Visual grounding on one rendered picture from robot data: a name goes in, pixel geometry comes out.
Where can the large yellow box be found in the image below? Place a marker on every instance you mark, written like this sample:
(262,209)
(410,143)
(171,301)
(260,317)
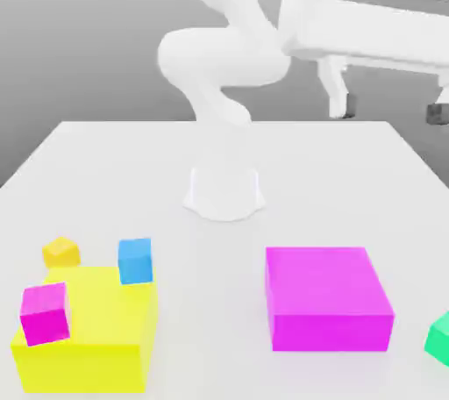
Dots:
(101,330)

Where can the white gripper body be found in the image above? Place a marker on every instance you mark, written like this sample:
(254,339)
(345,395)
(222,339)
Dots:
(368,33)

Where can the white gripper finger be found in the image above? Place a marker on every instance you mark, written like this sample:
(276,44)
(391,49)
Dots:
(440,112)
(334,87)

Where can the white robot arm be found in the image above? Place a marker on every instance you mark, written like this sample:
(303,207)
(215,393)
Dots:
(224,56)

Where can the small orange cube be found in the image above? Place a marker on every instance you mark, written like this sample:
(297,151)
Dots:
(60,252)

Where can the large magenta box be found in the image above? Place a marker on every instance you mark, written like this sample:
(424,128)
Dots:
(326,294)

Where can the small magenta cube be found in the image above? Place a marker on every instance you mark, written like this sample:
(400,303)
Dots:
(44,315)

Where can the small green cube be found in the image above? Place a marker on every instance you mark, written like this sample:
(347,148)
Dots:
(438,340)

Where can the small blue cube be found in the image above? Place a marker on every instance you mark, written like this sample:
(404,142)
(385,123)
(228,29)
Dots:
(135,261)

